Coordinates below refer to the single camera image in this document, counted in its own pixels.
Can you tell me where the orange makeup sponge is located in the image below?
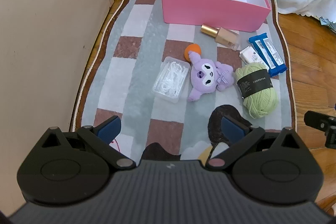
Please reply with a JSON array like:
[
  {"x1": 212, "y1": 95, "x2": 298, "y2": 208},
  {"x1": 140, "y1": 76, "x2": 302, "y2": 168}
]
[{"x1": 184, "y1": 44, "x2": 202, "y2": 62}]

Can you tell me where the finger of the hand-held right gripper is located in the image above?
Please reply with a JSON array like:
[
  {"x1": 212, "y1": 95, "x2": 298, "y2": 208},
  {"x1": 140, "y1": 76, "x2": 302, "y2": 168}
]
[{"x1": 304, "y1": 110, "x2": 336, "y2": 148}]

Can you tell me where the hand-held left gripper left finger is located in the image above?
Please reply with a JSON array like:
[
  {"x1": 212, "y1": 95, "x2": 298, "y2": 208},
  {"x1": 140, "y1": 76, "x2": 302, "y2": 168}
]
[{"x1": 40, "y1": 116, "x2": 136, "y2": 169}]

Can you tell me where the light blue scalloped cloth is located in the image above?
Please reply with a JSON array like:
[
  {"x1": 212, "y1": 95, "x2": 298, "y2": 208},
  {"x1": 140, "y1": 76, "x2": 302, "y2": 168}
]
[{"x1": 319, "y1": 15, "x2": 336, "y2": 33}]

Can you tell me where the beige cabinet panel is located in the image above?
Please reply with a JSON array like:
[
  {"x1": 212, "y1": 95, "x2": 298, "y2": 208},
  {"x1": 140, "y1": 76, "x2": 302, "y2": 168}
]
[{"x1": 0, "y1": 0, "x2": 114, "y2": 216}]

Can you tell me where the clear floss pick box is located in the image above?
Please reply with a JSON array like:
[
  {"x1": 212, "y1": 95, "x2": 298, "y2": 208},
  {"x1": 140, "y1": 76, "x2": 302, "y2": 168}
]
[{"x1": 152, "y1": 56, "x2": 191, "y2": 104}]

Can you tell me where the small white tissue packet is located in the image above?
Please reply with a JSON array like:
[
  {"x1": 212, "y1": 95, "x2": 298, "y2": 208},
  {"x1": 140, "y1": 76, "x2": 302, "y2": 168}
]
[{"x1": 239, "y1": 46, "x2": 269, "y2": 70}]

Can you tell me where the foundation bottle with gold cap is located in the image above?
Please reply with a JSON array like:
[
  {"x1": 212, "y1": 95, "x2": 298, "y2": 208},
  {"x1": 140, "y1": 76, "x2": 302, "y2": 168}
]
[{"x1": 201, "y1": 25, "x2": 241, "y2": 51}]

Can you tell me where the green yarn ball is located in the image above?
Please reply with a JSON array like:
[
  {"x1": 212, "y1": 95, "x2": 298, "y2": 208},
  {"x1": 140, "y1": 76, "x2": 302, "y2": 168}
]
[{"x1": 235, "y1": 62, "x2": 278, "y2": 119}]

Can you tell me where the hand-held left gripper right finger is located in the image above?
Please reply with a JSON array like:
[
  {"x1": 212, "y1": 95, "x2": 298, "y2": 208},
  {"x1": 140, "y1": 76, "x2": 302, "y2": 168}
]
[{"x1": 205, "y1": 116, "x2": 302, "y2": 169}]

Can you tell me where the purple plush toy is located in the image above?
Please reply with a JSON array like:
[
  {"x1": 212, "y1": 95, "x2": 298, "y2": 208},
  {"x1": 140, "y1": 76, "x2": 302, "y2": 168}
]
[{"x1": 187, "y1": 52, "x2": 235, "y2": 102}]

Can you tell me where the blue wet wipes packet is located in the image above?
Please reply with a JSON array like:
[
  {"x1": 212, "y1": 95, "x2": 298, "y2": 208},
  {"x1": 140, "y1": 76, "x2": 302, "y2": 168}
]
[{"x1": 248, "y1": 34, "x2": 286, "y2": 77}]

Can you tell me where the checkered rug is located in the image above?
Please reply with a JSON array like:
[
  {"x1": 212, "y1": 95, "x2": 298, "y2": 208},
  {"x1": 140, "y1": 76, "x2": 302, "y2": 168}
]
[{"x1": 69, "y1": 0, "x2": 297, "y2": 161}]

